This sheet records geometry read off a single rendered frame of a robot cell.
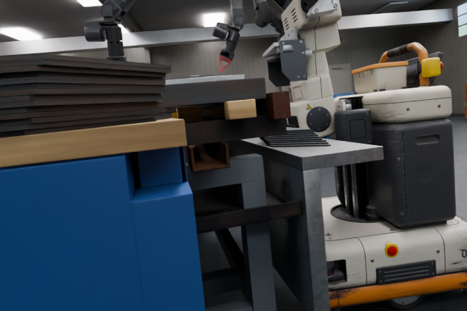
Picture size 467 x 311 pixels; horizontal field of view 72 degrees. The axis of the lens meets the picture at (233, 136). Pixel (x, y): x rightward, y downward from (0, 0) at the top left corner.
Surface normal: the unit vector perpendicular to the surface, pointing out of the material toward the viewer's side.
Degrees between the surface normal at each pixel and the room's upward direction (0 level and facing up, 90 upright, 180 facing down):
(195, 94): 90
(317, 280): 90
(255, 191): 90
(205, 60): 90
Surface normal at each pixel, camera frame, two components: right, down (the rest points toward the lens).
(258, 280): 0.22, 0.06
